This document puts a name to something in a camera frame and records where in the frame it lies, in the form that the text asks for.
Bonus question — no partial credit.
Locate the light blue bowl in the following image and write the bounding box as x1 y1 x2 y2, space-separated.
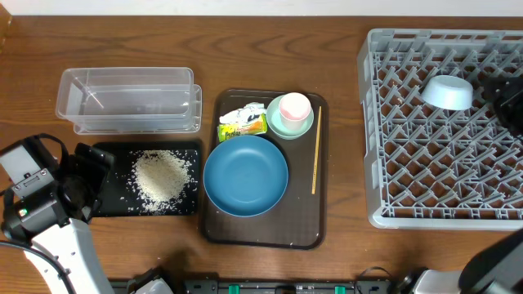
421 75 473 111

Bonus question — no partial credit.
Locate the dark blue plate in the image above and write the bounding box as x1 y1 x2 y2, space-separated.
203 136 289 217

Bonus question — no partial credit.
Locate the mint green bowl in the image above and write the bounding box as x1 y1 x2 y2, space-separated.
266 95 314 140

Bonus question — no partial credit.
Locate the pink cup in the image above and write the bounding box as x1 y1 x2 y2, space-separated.
279 92 311 131

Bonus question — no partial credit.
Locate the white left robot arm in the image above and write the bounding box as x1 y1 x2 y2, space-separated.
1 133 173 294

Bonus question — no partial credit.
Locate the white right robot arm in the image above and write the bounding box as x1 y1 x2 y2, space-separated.
390 78 522 294

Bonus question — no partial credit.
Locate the grey dishwasher rack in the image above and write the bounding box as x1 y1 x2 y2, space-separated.
357 29 522 231

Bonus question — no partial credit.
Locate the black plastic tray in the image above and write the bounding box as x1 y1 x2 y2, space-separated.
95 140 201 217

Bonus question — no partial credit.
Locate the clear plastic bin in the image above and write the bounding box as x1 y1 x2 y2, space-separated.
56 67 194 122

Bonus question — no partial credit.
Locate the pile of rice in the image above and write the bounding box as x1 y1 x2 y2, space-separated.
126 149 199 216

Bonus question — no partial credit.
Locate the yellow snack wrapper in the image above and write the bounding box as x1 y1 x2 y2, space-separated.
217 114 268 142

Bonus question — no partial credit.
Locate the crumpled white tissue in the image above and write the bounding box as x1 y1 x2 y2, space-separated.
219 102 266 124

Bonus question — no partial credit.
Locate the wooden chopstick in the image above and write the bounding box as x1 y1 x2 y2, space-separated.
311 106 322 194

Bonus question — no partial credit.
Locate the brown serving tray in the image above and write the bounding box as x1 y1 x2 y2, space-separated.
199 93 329 250

